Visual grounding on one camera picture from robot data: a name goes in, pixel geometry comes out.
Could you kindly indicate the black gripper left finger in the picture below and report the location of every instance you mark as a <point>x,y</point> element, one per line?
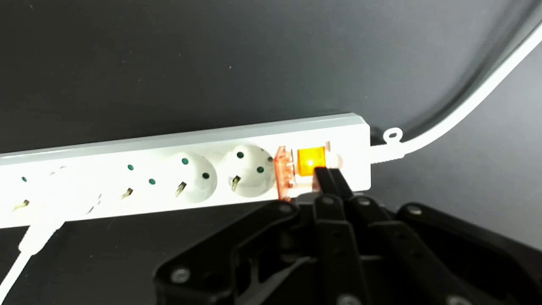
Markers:
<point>298,253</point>

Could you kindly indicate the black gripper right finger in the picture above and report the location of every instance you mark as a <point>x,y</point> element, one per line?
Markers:
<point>440,260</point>

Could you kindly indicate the white power strip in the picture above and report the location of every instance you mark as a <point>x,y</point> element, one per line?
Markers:
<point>186,170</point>

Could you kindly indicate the white plugged-in appliance cable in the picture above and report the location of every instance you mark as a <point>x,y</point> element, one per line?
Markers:
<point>32,242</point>

